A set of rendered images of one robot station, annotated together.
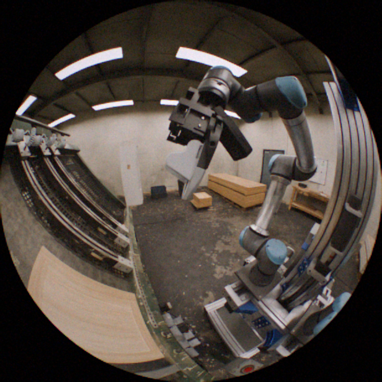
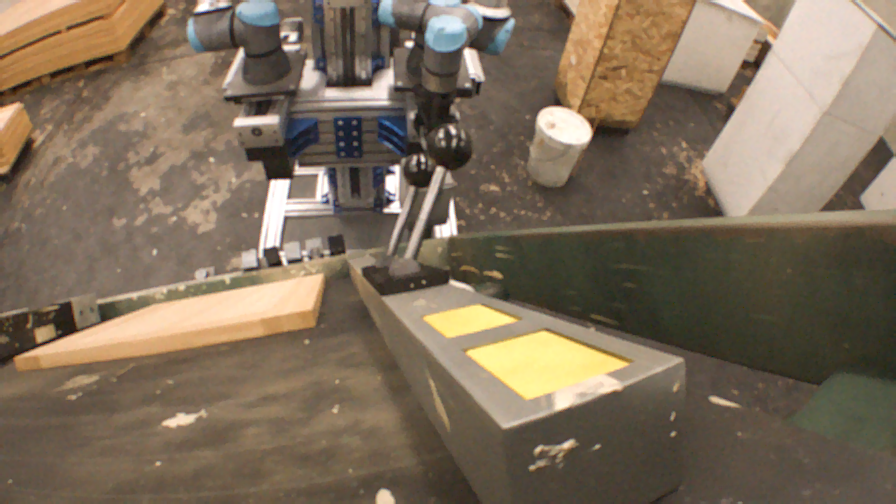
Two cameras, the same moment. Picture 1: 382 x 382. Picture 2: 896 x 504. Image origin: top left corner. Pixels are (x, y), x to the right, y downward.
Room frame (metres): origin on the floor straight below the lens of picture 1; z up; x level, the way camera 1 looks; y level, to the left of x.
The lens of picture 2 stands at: (-0.45, 0.56, 1.77)
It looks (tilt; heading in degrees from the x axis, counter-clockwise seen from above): 56 degrees down; 275
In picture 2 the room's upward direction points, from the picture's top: 11 degrees clockwise
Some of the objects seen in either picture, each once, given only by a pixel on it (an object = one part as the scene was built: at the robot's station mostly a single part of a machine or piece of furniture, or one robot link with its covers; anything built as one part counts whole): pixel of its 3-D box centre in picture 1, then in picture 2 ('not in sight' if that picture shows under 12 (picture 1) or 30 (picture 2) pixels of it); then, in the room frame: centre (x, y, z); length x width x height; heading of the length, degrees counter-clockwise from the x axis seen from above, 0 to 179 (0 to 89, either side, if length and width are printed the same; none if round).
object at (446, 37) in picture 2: not in sight; (445, 44); (-0.30, -0.22, 1.32); 0.09 x 0.08 x 0.11; 84
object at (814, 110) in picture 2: not in sight; (815, 117); (-2.36, -1.78, 0.88); 0.90 x 0.60 x 1.75; 20
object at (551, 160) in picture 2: not in sight; (559, 142); (-0.77, -1.36, 0.24); 0.32 x 0.30 x 0.47; 20
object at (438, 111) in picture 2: not in sight; (438, 108); (-0.30, -0.20, 1.16); 0.09 x 0.08 x 0.12; 121
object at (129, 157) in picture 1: (131, 175); not in sight; (3.60, 2.13, 1.03); 0.61 x 0.58 x 2.05; 20
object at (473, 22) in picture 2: not in sight; (453, 24); (-0.29, -0.31, 1.32); 0.11 x 0.11 x 0.08; 84
